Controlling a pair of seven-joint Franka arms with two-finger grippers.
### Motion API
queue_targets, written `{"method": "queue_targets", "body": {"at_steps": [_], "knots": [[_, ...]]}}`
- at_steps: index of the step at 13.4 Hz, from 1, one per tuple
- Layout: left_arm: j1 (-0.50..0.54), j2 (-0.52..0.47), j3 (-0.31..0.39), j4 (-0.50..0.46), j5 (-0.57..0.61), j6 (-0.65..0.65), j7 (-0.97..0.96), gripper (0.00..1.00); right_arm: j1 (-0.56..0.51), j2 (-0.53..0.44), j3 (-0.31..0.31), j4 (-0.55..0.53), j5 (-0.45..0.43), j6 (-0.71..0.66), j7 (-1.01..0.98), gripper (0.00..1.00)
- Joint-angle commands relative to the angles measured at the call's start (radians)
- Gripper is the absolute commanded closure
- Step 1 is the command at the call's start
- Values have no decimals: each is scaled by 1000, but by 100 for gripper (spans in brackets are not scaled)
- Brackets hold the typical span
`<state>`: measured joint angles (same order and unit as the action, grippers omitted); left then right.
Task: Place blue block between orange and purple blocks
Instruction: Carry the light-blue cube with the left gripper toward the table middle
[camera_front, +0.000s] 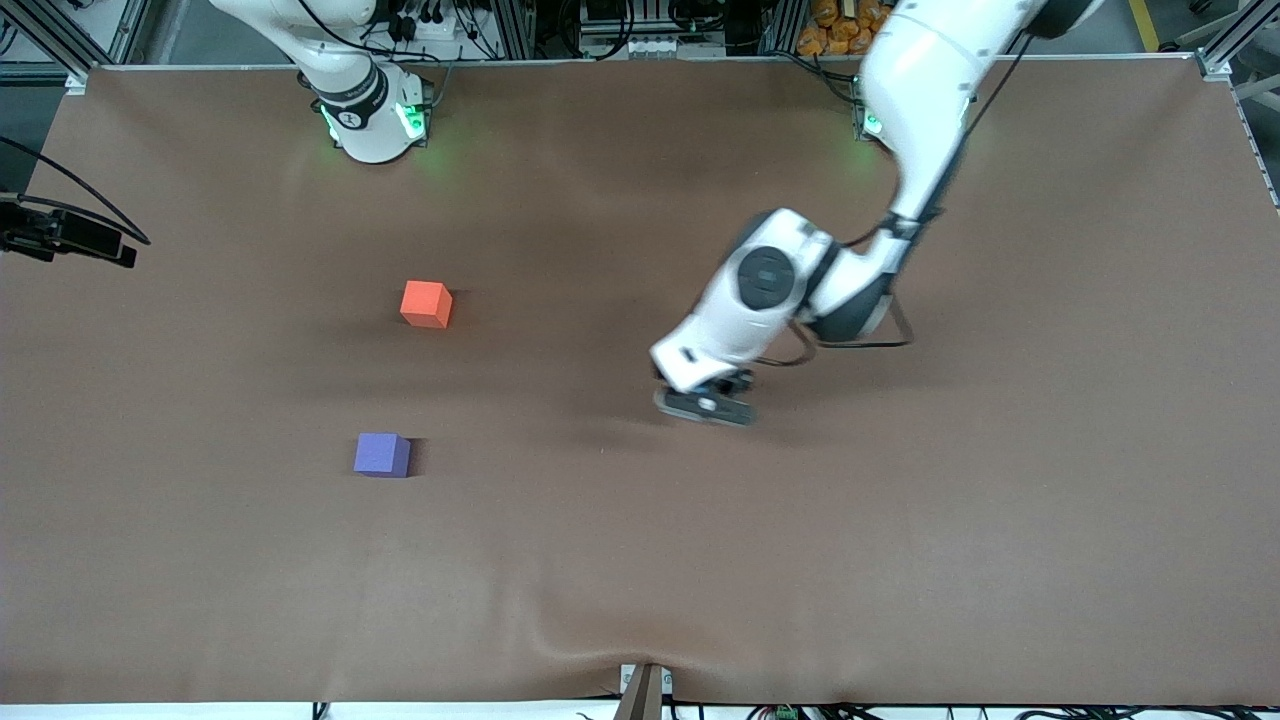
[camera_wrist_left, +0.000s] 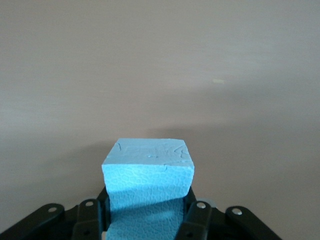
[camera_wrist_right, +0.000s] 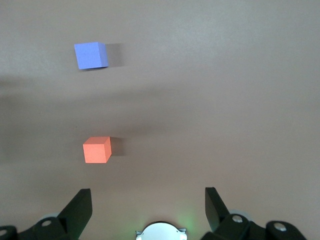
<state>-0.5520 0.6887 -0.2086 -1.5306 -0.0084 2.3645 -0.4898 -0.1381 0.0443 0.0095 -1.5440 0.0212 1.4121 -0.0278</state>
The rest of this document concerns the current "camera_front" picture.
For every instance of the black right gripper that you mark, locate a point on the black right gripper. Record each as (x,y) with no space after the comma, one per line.
(42,234)

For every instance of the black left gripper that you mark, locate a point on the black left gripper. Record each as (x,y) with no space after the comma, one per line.
(727,386)

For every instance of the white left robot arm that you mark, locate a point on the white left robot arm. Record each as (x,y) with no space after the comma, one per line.
(800,280)

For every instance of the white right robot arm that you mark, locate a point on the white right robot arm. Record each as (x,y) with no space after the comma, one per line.
(355,100)

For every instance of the orange foam block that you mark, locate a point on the orange foam block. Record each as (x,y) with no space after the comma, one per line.
(425,302)

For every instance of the purple foam block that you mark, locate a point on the purple foam block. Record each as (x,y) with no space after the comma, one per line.
(380,455)

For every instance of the brown table mat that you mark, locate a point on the brown table mat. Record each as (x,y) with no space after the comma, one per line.
(650,540)

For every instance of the metal table clamp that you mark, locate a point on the metal table clamp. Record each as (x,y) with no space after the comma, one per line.
(643,690)

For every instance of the white power strip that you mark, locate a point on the white power strip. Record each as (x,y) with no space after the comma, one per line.
(665,46)

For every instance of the orange snack bags pile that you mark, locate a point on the orange snack bags pile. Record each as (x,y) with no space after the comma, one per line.
(835,30)

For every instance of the aluminium frame post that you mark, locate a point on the aluminium frame post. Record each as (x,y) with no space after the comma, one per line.
(1235,45)

